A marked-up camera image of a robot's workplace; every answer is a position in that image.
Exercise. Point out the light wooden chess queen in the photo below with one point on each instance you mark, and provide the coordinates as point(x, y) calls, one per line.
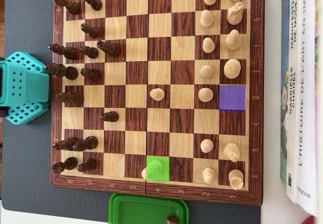
point(155, 168)

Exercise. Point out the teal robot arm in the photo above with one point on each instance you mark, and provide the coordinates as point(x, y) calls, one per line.
point(35, 87)

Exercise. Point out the dark wooden chess pawn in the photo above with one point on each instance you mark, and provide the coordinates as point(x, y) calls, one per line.
point(110, 116)
point(90, 74)
point(87, 165)
point(172, 219)
point(90, 30)
point(94, 2)
point(89, 52)

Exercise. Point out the dark wooden chess knight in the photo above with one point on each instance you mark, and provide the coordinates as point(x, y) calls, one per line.
point(64, 144)
point(109, 48)

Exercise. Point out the light wooden chess king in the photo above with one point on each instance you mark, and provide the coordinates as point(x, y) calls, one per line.
point(232, 68)

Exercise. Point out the light wooden chess knight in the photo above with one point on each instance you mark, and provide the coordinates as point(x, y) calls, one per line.
point(235, 13)
point(231, 152)

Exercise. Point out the dark wooden chess queen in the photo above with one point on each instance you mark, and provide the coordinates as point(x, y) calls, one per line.
point(69, 98)

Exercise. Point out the dark wooden chess king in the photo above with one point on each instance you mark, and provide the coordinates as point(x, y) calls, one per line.
point(63, 71)

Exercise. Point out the wooden folding chessboard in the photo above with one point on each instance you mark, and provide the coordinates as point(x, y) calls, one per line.
point(136, 95)

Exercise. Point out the green plastic tray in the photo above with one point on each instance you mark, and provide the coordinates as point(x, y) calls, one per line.
point(141, 211)

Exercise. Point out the white Gabrielle Chanel book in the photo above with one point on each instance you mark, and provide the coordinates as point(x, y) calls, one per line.
point(292, 133)

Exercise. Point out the white art history book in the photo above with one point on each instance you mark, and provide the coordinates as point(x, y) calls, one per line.
point(306, 133)

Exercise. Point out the grey table mat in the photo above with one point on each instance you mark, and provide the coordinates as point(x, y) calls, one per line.
point(25, 19)

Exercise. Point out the pink red object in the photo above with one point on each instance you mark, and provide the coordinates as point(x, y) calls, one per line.
point(314, 220)

